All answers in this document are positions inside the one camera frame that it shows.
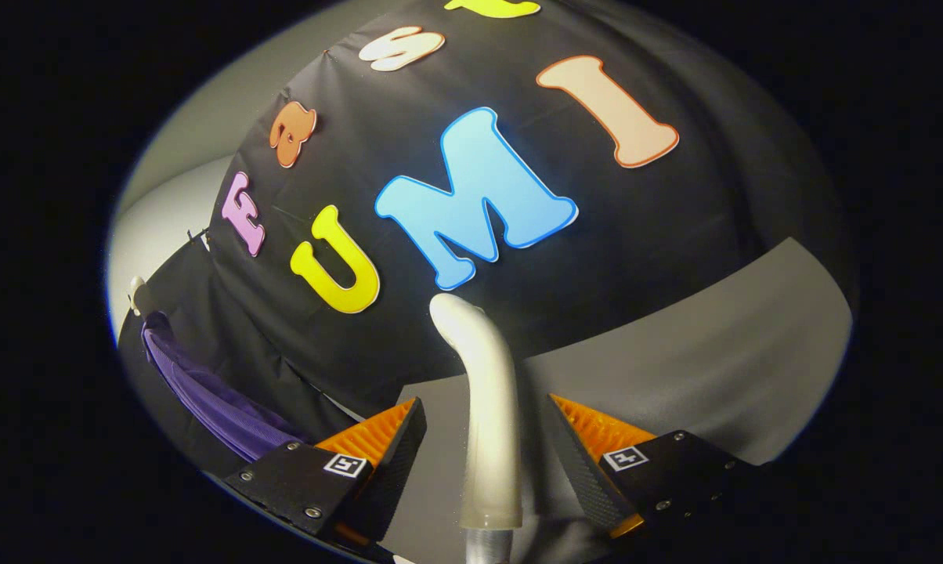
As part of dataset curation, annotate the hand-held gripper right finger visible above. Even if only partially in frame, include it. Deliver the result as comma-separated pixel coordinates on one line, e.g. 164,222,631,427
548,394,762,541

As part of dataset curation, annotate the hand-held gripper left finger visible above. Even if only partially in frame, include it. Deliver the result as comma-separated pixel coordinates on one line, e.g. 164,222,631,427
222,397,428,549

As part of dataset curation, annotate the white garment steamer handle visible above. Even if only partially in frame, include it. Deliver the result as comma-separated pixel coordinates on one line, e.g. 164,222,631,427
429,294,524,531

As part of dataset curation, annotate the grey garment steamer hose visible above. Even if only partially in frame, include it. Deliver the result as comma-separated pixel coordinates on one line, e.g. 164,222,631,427
464,528,513,564

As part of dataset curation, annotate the purple ribbed jacket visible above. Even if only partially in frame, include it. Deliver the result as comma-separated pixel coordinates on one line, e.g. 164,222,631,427
141,312,308,463

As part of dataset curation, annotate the grey cabinet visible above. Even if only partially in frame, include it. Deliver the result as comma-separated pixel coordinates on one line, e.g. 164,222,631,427
385,237,854,564

